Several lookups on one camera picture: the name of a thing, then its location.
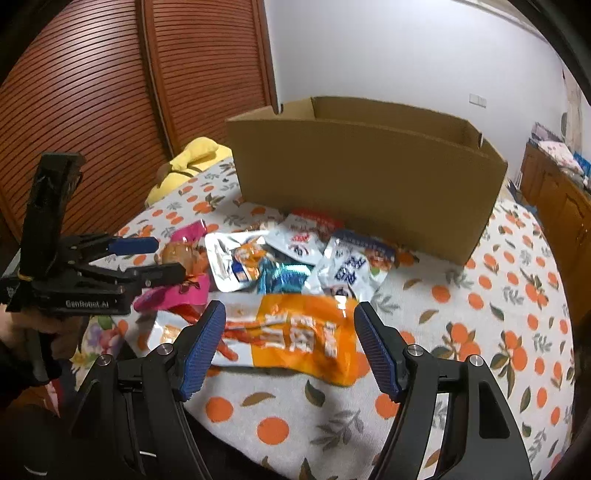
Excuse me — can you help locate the blue snack packet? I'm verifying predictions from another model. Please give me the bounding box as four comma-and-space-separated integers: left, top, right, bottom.
256, 258, 324, 296

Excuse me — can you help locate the pink floral folded cloth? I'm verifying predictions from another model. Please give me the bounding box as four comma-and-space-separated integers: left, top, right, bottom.
538, 138, 587, 176

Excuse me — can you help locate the wooden cabinet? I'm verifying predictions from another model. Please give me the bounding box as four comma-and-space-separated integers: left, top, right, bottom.
519, 142, 591, 324

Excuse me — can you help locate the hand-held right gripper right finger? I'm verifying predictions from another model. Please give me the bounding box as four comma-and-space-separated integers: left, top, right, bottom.
355, 302, 532, 480

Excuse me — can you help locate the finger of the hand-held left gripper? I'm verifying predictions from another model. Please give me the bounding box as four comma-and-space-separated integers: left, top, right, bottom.
65, 234, 160, 265
81, 263, 186, 292

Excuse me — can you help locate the pale curtain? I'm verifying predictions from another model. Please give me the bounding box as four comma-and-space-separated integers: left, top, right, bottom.
561, 69, 589, 153

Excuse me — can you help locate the purple folded cloth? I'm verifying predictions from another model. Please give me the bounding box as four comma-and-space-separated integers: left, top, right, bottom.
530, 121, 561, 144

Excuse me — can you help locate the person's left hand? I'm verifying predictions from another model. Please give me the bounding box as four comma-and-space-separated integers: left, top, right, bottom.
0, 310, 88, 361

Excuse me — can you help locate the yellow plush toy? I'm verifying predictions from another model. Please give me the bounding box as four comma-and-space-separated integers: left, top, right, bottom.
144, 136, 232, 207

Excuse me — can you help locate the large orange snack packet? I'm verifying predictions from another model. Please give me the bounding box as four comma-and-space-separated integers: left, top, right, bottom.
139, 295, 370, 387

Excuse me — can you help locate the white blue-print snack packet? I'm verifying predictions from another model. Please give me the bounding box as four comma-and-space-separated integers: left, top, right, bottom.
311, 229, 399, 301

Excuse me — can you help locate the orange-fruit print blanket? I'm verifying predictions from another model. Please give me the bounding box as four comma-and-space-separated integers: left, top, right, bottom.
69, 157, 575, 480

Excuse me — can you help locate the pink-ended cake packet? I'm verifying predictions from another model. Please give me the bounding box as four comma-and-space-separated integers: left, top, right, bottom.
133, 220, 213, 320

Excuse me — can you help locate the cardboard box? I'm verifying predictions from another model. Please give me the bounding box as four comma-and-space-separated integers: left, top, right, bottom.
225, 95, 509, 267

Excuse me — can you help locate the white red-topped snack packet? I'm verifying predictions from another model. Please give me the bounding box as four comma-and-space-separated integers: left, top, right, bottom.
270, 209, 335, 265

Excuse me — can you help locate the silver snack packet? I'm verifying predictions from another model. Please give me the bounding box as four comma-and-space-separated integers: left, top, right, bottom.
204, 232, 273, 292

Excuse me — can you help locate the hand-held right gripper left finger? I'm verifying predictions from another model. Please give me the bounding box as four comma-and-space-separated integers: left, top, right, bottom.
60, 300, 227, 480

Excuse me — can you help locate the wooden louvered wardrobe door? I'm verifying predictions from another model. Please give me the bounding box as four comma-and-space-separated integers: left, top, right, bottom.
0, 0, 174, 241
141, 0, 283, 146

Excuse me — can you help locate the floral quilt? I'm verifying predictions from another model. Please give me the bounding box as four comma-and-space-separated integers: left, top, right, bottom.
69, 316, 125, 370

